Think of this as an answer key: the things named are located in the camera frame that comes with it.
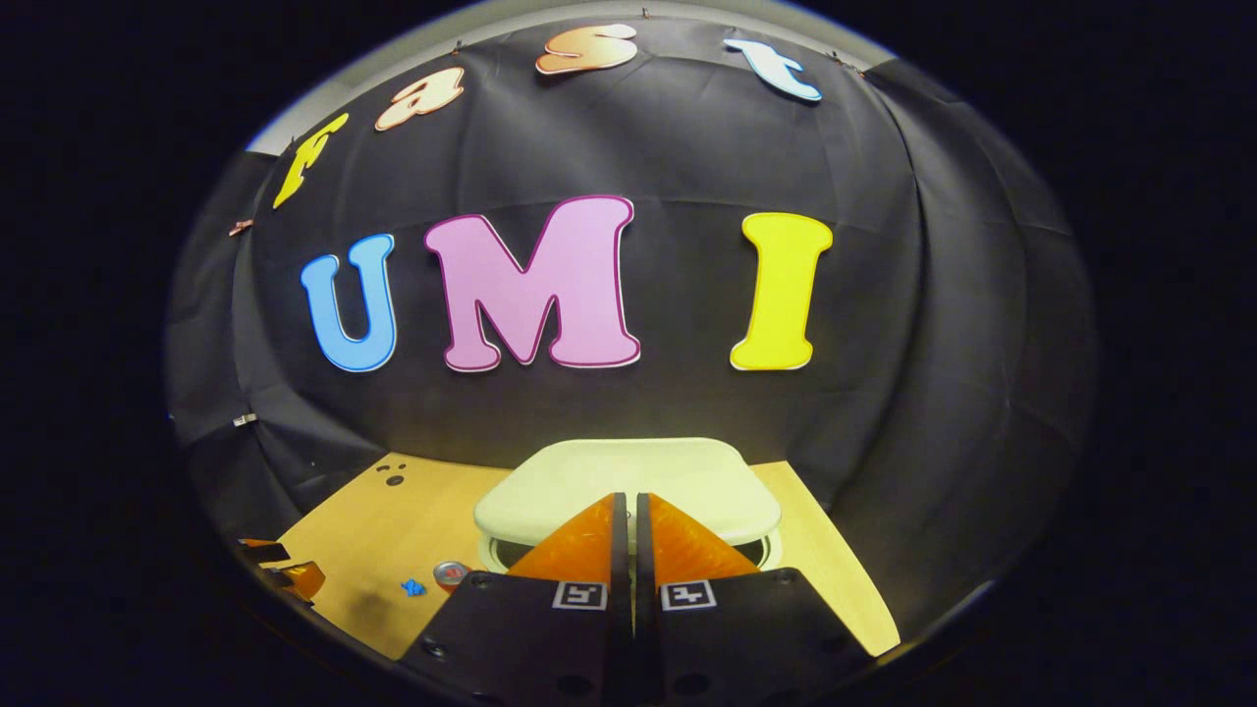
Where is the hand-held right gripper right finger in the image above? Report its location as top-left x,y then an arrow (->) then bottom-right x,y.
633,491 -> 877,707

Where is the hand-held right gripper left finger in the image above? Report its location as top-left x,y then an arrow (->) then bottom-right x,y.
398,491 -> 635,707

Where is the light green desktop garbage bin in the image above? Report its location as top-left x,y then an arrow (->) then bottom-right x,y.
473,437 -> 784,575

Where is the wooden desktop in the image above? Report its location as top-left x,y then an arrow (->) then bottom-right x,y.
278,452 -> 902,661

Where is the black backdrop cloth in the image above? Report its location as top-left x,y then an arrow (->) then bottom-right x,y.
165,15 -> 1099,639

